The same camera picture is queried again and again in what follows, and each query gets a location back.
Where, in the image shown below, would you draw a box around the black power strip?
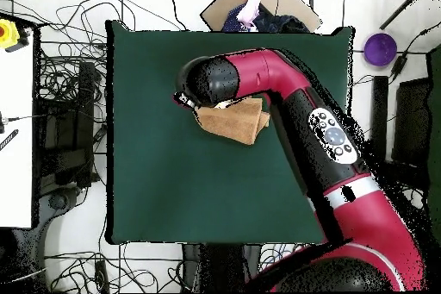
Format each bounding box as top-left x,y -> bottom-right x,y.
76,60 -> 96,188

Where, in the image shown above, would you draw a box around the black striped strap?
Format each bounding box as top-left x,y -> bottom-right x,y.
0,128 -> 19,152

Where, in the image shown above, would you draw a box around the tan terry towel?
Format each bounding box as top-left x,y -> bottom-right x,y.
194,97 -> 271,146

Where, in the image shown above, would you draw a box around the black power adapter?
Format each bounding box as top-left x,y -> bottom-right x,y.
390,53 -> 408,78

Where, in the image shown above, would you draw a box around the dark green table cloth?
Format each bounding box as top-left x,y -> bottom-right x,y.
104,19 -> 356,245

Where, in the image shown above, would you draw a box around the dark blue garment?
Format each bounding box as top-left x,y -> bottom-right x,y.
221,3 -> 311,34

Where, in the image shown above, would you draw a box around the black upright bar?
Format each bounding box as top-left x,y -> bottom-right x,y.
371,75 -> 389,162

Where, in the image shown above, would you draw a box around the tangled black floor cables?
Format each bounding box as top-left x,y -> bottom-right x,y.
44,243 -> 187,294
0,0 -> 189,67

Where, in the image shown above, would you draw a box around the purple round bowl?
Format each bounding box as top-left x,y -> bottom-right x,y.
363,32 -> 398,67

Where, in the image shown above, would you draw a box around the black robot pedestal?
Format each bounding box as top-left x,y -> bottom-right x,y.
182,243 -> 263,292

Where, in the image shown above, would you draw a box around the white desk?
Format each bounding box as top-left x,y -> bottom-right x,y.
0,28 -> 35,229

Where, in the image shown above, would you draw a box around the black tripod rod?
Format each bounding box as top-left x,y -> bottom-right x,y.
378,0 -> 441,31

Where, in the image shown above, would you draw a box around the black flat box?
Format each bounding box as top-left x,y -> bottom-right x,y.
392,78 -> 432,167

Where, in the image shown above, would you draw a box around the brown cardboard box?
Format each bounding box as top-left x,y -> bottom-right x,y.
199,0 -> 323,34

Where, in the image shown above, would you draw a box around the yellow emergency stop button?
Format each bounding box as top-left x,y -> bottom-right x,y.
0,18 -> 21,50

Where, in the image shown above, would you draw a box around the pink garment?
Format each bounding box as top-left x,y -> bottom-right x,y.
235,0 -> 262,29

